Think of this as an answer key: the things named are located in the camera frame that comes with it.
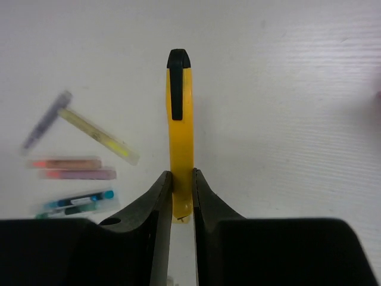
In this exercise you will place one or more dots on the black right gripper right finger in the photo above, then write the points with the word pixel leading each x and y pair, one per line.
pixel 209 211

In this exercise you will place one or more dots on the yellow black utility knife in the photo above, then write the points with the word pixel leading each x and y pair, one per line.
pixel 179 106

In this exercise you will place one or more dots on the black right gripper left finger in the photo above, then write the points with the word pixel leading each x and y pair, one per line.
pixel 141 237

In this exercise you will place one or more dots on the purple highlighter pen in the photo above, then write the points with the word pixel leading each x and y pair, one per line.
pixel 61 102

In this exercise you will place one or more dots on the pink highlighter pen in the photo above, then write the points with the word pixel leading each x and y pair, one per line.
pixel 99 174

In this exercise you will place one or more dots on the yellow highlighter pen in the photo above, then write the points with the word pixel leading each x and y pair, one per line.
pixel 110 142

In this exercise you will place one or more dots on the blue green pen pack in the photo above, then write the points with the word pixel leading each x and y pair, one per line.
pixel 82 204

